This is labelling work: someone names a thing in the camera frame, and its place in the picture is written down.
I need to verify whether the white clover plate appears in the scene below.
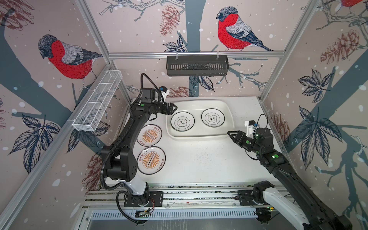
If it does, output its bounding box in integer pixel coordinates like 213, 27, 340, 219
201, 108, 225, 127
171, 112, 195, 132

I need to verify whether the orange sunburst plate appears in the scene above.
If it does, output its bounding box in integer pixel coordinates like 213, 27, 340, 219
137, 125, 163, 147
137, 146, 166, 175

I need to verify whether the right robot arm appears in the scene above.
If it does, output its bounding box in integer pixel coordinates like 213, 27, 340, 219
227, 127, 352, 230

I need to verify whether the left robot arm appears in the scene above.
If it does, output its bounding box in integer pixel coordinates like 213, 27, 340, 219
100, 86, 177, 206

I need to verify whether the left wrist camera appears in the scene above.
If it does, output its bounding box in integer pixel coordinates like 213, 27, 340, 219
159, 86, 170, 101

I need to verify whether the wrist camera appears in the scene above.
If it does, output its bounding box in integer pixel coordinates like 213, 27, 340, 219
159, 86, 170, 101
244, 120, 257, 138

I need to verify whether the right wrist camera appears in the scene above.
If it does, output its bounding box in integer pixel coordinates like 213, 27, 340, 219
244, 120, 257, 138

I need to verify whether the black hanging wire basket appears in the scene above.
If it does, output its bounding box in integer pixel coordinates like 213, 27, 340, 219
166, 55, 229, 77

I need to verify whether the horizontal aluminium rail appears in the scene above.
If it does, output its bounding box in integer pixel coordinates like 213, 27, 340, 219
108, 51, 286, 60

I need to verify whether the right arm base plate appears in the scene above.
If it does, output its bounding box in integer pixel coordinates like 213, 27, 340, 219
235, 190, 258, 206

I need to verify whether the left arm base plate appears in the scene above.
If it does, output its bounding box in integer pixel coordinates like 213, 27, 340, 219
124, 191, 163, 208

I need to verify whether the black corrugated cable conduit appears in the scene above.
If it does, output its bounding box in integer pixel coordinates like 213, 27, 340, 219
100, 73, 164, 225

